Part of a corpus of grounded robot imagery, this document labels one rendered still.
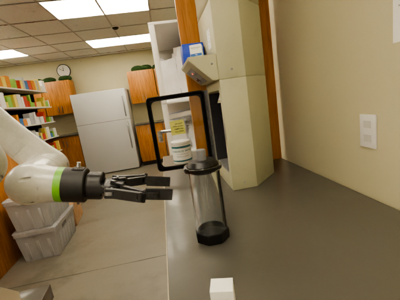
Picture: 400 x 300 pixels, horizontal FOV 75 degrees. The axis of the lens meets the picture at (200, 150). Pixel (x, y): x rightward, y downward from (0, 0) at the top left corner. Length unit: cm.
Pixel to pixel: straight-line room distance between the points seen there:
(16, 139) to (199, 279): 62
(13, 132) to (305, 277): 83
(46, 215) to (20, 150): 217
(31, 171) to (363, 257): 82
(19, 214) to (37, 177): 236
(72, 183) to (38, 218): 235
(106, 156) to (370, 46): 565
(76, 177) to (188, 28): 100
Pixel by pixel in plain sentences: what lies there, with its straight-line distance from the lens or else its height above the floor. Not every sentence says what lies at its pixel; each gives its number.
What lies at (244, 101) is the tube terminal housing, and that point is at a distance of 110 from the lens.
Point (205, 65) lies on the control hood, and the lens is 107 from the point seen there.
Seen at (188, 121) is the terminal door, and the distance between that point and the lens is 138.
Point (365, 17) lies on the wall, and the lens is 106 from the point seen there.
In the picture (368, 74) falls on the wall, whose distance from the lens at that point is 104.
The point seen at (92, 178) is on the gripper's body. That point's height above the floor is 119.
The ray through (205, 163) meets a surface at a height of 118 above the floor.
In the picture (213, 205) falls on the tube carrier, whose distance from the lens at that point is 74.
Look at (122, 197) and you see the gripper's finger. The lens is 68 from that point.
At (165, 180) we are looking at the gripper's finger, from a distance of 80.
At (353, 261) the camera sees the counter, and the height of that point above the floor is 94.
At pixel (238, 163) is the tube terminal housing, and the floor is 106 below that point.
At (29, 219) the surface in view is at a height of 44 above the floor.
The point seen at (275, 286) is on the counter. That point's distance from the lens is 64.
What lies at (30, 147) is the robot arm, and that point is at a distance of 89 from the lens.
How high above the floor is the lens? 135
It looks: 11 degrees down
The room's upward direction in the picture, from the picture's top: 8 degrees counter-clockwise
